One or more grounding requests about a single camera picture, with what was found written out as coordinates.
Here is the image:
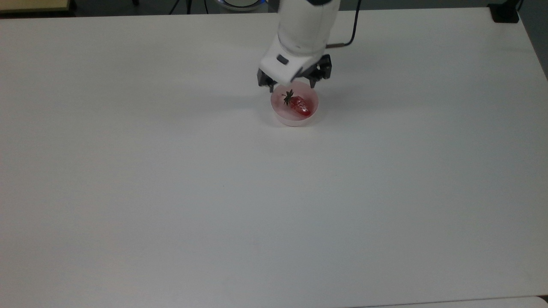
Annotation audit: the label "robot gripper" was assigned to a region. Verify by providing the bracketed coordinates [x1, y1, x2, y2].
[256, 36, 333, 93]

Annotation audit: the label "red toy strawberry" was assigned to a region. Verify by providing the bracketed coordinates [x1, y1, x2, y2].
[281, 89, 312, 117]

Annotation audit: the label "pink plastic bowl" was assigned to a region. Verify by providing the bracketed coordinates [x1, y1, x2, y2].
[270, 81, 320, 127]

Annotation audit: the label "black tripod legs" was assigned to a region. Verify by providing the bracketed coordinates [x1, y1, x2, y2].
[168, 0, 209, 15]

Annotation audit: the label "black clamp on table corner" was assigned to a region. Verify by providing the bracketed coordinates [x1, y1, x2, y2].
[489, 0, 521, 24]

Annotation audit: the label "yellowish wooden board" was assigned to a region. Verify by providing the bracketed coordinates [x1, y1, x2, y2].
[0, 0, 71, 13]

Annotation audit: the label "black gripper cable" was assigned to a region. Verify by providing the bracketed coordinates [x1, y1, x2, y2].
[325, 0, 363, 48]

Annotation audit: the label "round robot base ring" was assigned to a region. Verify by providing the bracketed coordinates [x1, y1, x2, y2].
[216, 0, 268, 12]

